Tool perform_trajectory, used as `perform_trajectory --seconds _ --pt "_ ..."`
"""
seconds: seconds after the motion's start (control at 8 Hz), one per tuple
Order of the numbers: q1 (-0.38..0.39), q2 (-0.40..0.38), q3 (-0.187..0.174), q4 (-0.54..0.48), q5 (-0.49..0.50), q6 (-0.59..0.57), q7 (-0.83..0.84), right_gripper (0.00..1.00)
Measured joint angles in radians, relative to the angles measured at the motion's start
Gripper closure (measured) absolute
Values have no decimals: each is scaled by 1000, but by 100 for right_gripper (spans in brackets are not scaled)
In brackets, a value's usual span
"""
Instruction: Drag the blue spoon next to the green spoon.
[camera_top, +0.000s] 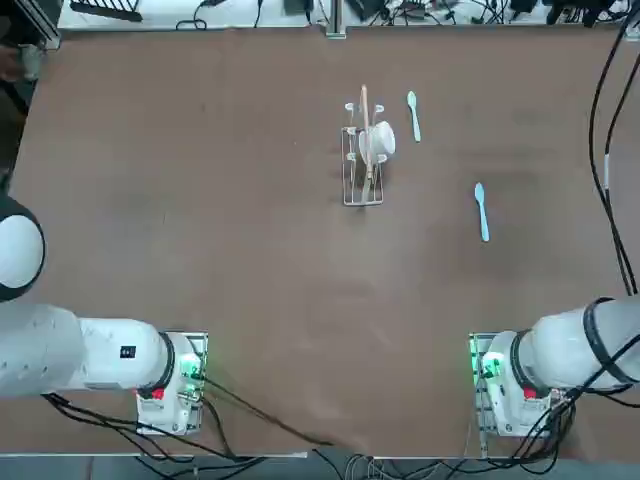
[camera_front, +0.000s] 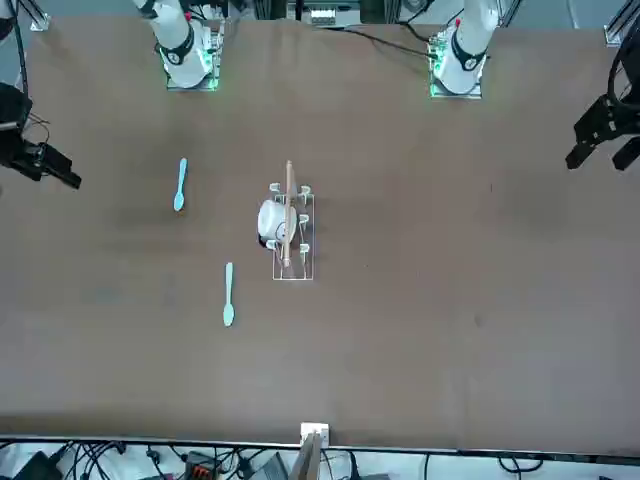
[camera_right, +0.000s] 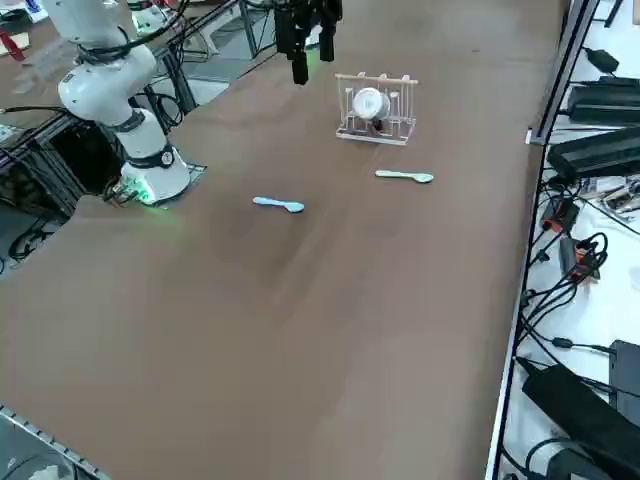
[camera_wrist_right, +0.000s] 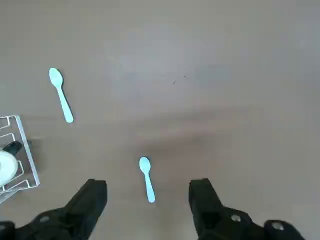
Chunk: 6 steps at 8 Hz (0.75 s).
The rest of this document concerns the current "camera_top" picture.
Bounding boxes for blue plastic spoon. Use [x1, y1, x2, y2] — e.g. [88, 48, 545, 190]
[473, 182, 491, 243]

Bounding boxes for green plastic spoon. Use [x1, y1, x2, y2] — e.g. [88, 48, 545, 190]
[406, 90, 423, 144]

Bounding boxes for white cup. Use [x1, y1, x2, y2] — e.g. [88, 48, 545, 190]
[357, 120, 397, 164]

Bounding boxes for person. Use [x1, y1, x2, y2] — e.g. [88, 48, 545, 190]
[0, 42, 41, 84]

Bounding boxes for white wire cup rack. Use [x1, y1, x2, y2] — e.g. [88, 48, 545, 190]
[341, 84, 387, 207]

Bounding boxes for black cable across table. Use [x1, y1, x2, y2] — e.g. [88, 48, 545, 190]
[202, 377, 335, 447]

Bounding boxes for aluminium post with white bracket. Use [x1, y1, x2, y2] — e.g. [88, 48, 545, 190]
[325, 0, 347, 39]

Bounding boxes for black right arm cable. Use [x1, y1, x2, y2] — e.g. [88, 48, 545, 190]
[590, 9, 640, 295]

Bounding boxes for aluminium frame rail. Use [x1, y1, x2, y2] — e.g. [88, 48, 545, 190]
[17, 0, 61, 51]

